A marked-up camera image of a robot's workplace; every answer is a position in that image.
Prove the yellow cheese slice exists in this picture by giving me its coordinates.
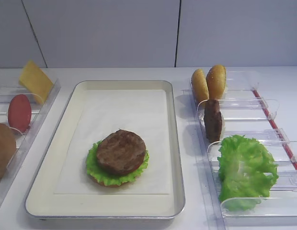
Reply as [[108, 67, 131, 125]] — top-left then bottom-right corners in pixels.
[[19, 60, 54, 104]]

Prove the meat patty on tray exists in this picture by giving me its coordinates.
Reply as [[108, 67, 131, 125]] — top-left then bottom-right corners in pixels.
[[96, 129, 146, 176]]

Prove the upright meat patty in rack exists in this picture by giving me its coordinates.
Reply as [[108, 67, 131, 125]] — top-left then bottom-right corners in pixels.
[[204, 99, 223, 143]]

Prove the lettuce leaf on tray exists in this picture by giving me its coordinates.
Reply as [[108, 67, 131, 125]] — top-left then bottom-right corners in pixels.
[[86, 140, 149, 185]]

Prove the lettuce leaf in rack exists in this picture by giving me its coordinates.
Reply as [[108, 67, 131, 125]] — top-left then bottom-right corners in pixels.
[[217, 135, 279, 211]]

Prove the red tomato slice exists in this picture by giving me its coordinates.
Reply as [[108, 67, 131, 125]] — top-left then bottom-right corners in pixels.
[[8, 94, 32, 133]]

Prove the white parchment paper sheet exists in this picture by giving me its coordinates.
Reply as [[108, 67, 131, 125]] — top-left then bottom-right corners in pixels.
[[55, 90, 171, 195]]

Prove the metal baking tray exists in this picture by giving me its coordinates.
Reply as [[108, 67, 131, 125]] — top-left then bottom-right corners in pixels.
[[25, 80, 185, 219]]

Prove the left bun half in rack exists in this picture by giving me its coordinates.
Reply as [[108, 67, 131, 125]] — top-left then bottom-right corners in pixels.
[[191, 69, 209, 103]]

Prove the bun half in rack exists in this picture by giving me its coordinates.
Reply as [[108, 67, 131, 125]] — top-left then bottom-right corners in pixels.
[[206, 65, 227, 99], [191, 69, 209, 103]]

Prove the right bun half in rack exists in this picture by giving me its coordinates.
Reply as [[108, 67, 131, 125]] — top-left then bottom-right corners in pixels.
[[206, 65, 227, 99]]

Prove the bottom bun on tray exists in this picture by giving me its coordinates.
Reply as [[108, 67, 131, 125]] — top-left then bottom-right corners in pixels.
[[90, 175, 129, 188]]

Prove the clear right dispenser rack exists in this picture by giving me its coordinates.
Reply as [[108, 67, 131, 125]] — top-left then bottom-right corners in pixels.
[[185, 71, 297, 230]]

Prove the clear dispenser rack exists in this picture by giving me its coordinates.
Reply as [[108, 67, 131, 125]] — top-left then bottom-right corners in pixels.
[[0, 80, 61, 206], [185, 71, 297, 230]]

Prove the clear left dispenser rack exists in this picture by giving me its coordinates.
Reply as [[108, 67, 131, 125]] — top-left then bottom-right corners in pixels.
[[0, 80, 61, 206]]

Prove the brown bun in left rack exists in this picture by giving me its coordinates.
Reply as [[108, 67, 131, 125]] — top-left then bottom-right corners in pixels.
[[0, 123, 16, 179]]

